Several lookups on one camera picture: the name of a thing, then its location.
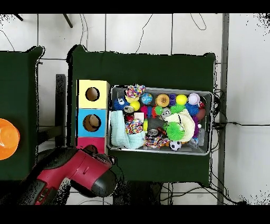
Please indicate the light blue muslin cloth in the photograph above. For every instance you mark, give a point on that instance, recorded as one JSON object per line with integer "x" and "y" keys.
{"x": 118, "y": 129}

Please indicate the green spiky ball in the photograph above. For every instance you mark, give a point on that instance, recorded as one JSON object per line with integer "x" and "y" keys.
{"x": 175, "y": 131}

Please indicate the orange plastic bowl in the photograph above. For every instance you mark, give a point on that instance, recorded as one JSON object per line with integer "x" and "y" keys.
{"x": 8, "y": 139}

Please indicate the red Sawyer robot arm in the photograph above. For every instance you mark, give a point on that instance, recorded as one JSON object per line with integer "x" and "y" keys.
{"x": 84, "y": 167}

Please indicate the shallow clear mesh bin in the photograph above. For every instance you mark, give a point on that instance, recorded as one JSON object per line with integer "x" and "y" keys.
{"x": 118, "y": 90}

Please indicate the wooden three-hole box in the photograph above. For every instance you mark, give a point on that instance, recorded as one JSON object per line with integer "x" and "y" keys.
{"x": 92, "y": 105}

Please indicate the multicolour spiky caterpillar toy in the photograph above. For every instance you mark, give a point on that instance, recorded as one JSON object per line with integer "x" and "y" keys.
{"x": 150, "y": 111}

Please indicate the blue spiky ball with eyes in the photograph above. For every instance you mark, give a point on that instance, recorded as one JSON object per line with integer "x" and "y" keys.
{"x": 120, "y": 103}

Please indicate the blue globe ball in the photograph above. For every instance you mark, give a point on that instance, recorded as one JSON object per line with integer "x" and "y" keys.
{"x": 146, "y": 98}

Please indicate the burger toy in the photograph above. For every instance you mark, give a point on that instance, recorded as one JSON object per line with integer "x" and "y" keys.
{"x": 162, "y": 100}

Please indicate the dark green table cloth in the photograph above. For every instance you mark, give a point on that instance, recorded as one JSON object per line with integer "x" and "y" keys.
{"x": 137, "y": 69}

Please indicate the small soccer ball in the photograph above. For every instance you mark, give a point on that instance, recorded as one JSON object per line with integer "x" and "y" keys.
{"x": 175, "y": 145}

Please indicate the white baseball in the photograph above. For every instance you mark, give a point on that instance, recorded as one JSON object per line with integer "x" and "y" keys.
{"x": 194, "y": 99}

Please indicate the black stand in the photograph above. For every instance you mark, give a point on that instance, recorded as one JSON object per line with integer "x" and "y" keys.
{"x": 60, "y": 105}

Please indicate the green covered side table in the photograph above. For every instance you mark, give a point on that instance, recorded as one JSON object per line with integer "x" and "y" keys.
{"x": 16, "y": 84}

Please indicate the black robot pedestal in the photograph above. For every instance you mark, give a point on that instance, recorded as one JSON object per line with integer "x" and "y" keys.
{"x": 139, "y": 194}

